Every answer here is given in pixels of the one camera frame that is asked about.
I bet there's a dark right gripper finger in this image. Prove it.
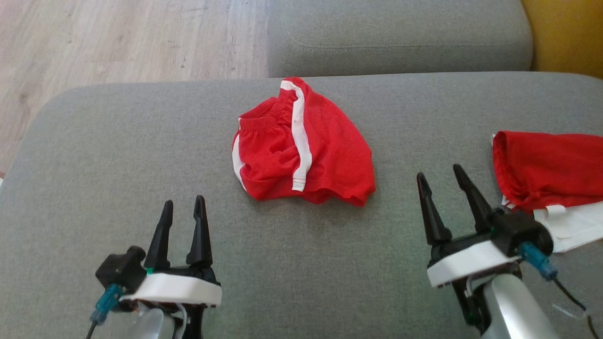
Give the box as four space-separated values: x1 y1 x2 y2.
453 163 496 234
416 172 453 246

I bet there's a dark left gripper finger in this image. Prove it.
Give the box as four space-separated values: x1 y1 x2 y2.
186 195 214 267
143 200 174 270

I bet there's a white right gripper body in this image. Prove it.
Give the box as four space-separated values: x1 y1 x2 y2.
426 233 524 289

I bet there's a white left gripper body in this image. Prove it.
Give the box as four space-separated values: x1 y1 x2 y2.
119 265 223 310

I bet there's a red white baseball jersey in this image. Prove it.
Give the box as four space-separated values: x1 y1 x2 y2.
491 130 603 254

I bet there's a red shorts white stripe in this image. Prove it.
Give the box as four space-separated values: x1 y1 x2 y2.
230 76 377 208

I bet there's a grey sofa seat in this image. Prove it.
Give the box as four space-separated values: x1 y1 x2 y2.
0 71 603 339

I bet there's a grey sofa cushion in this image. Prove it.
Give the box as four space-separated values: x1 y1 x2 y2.
267 0 534 79

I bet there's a yellow cushion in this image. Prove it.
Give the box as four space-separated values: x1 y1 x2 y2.
520 0 603 80

